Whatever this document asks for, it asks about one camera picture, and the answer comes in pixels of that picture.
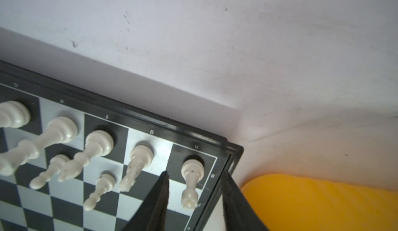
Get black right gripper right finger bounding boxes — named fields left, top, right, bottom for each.
left=221, top=171, right=268, bottom=231

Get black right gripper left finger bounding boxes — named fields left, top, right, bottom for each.
left=122, top=171, right=170, bottom=231

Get yellow tray with white pieces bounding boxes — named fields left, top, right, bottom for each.
left=241, top=174, right=398, bottom=231

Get white rook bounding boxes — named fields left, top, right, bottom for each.
left=181, top=159, right=204, bottom=209

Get white pawn on board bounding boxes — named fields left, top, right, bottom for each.
left=83, top=174, right=116, bottom=211
left=29, top=154, right=70, bottom=190

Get white queen on board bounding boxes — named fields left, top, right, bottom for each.
left=1, top=101, right=31, bottom=128

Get white knight in tray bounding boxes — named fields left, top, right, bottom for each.
left=119, top=145, right=153, bottom=192

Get white bishop beside king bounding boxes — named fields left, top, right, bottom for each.
left=58, top=130, right=115, bottom=182

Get black and silver chessboard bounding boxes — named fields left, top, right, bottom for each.
left=1, top=62, right=244, bottom=231

